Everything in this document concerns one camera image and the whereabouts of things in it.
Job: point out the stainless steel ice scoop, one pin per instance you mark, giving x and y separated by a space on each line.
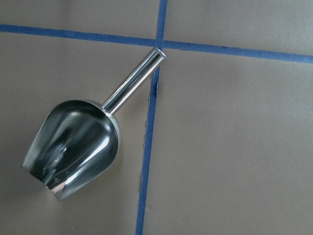
79 139

